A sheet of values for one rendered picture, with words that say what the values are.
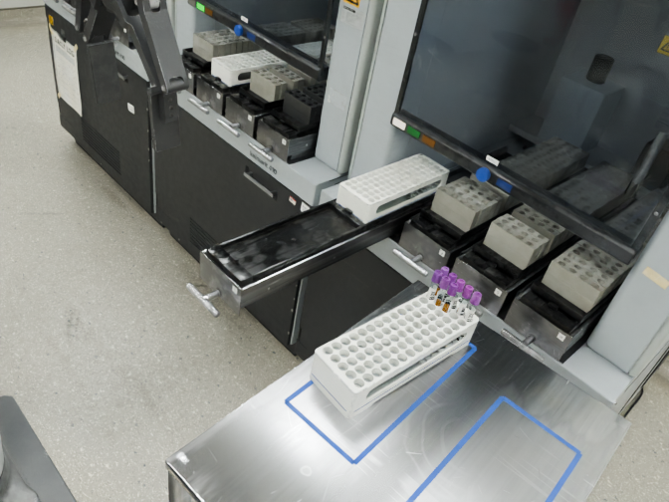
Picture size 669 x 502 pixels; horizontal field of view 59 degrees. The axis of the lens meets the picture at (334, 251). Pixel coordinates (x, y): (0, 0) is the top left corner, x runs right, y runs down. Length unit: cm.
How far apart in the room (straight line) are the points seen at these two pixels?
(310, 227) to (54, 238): 147
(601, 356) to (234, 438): 80
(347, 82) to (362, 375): 84
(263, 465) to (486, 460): 33
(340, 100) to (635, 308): 84
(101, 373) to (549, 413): 142
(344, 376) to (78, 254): 173
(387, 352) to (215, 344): 122
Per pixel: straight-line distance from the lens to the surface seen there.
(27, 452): 106
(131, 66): 229
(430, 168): 150
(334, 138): 161
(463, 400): 101
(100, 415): 194
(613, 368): 135
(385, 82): 144
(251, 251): 121
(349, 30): 151
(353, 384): 89
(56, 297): 231
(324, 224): 131
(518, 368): 111
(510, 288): 129
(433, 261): 136
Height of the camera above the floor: 156
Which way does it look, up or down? 38 degrees down
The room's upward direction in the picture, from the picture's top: 12 degrees clockwise
